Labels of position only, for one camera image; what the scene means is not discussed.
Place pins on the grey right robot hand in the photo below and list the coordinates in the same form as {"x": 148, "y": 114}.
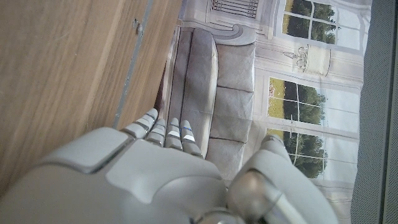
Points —
{"x": 140, "y": 186}

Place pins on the printed living room backdrop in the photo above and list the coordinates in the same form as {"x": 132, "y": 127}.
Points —
{"x": 233, "y": 77}

